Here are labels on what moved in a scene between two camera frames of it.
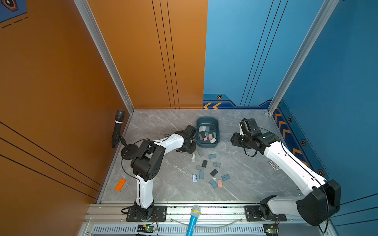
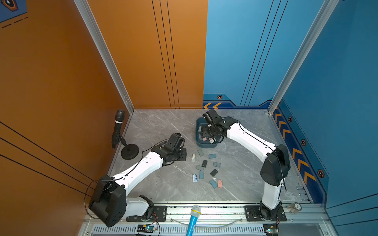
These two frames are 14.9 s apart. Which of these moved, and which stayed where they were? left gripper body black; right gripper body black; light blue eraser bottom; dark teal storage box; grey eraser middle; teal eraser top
Moved: left gripper body black; right gripper body black
Stayed: grey eraser middle; teal eraser top; light blue eraser bottom; dark teal storage box
